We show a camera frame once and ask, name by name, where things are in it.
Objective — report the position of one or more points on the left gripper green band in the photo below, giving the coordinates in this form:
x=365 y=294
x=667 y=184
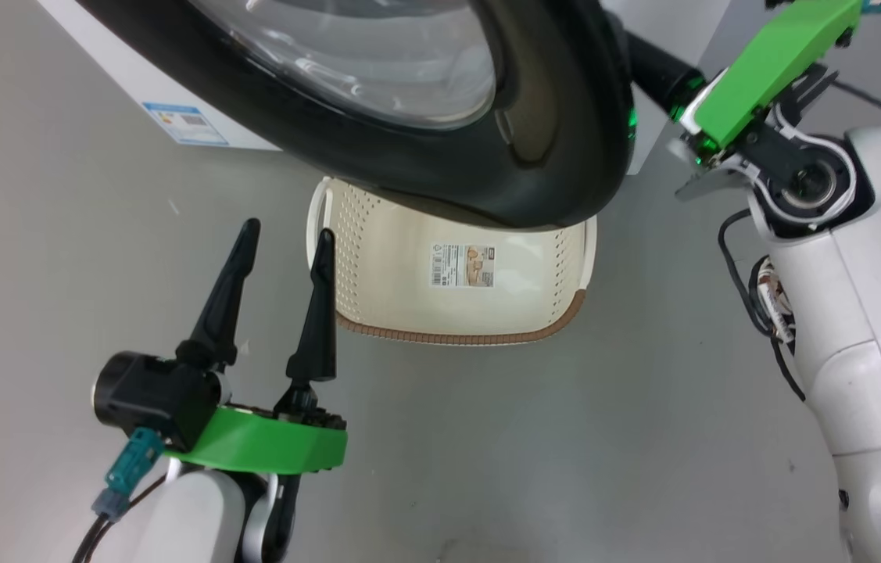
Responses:
x=268 y=446

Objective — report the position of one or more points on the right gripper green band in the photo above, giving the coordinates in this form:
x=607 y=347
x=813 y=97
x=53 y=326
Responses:
x=768 y=62

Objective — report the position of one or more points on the round washing machine door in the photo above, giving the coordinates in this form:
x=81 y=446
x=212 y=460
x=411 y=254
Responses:
x=565 y=156

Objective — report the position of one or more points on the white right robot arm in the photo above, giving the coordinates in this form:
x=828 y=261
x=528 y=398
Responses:
x=862 y=313

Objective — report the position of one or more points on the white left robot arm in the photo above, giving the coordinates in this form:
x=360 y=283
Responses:
x=190 y=516

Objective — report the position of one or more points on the cream perforated laundry basket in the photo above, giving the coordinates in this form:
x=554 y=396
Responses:
x=409 y=301

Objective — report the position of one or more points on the basket product label sticker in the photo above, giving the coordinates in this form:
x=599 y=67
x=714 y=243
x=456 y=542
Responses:
x=462 y=264

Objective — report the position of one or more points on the white front-load washing machine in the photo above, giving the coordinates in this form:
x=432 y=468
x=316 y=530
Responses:
x=135 y=70

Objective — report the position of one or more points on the blue energy label sticker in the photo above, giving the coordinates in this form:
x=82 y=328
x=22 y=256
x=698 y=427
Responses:
x=186 y=125

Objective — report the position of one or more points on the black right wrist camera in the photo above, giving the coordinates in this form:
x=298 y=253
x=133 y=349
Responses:
x=659 y=70

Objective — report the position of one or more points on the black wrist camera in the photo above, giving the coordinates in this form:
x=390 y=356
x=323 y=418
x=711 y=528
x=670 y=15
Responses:
x=151 y=395
x=659 y=70

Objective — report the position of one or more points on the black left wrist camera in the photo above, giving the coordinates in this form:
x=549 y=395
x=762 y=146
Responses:
x=151 y=395

